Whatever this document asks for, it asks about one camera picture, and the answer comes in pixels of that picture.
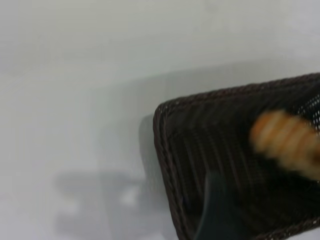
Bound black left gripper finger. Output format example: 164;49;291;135
194;171;242;240

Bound dark brown woven basket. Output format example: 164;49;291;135
152;72;320;240

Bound ridged golden bread roll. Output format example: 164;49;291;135
249;109;320;181

